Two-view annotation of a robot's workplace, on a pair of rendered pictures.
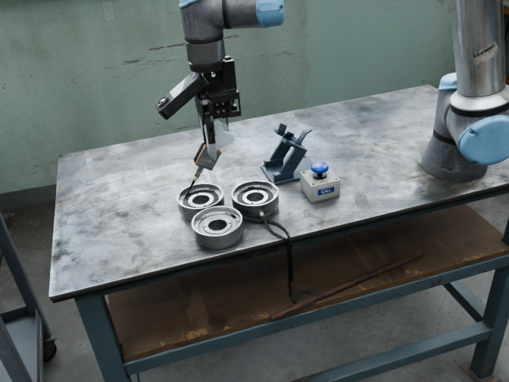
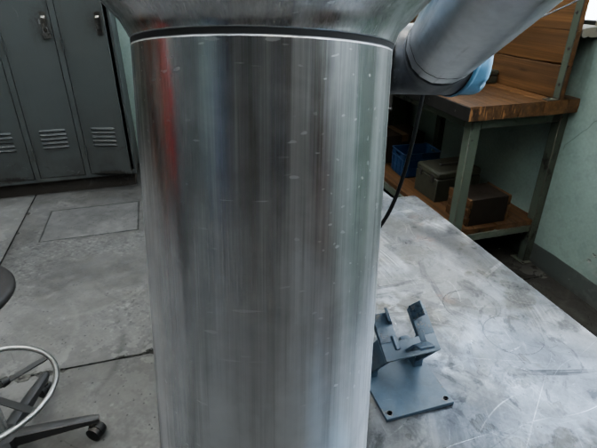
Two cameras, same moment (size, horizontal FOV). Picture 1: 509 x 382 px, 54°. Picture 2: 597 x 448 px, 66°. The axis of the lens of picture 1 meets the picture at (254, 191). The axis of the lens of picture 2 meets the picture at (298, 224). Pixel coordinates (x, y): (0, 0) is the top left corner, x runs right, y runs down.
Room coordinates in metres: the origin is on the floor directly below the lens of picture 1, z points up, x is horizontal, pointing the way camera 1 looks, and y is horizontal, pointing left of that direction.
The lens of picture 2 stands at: (0.91, -0.57, 1.30)
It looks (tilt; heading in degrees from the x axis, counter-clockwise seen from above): 28 degrees down; 88
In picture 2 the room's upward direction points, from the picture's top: straight up
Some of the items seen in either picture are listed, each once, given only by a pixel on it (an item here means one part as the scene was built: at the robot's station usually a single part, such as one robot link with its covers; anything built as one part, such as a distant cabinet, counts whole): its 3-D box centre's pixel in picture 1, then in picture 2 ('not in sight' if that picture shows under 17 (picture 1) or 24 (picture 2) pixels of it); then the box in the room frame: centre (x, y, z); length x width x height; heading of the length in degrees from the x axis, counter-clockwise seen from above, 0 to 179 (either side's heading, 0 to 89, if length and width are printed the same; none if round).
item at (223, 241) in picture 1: (217, 228); not in sight; (0.83, 0.08, 0.82); 0.10 x 0.10 x 0.04
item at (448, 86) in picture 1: (465, 103); not in sight; (1.03, -0.49, 0.97); 0.13 x 0.12 x 0.14; 173
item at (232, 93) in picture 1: (213, 89); not in sight; (0.97, 0.06, 1.07); 0.09 x 0.08 x 0.12; 105
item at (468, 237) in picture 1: (297, 275); not in sight; (1.13, -0.11, 0.40); 1.17 x 0.59 x 0.80; 104
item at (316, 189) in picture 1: (322, 183); not in sight; (0.97, -0.16, 0.82); 0.08 x 0.07 x 0.05; 104
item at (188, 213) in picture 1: (201, 202); not in sight; (0.93, 0.12, 0.82); 0.10 x 0.10 x 0.04
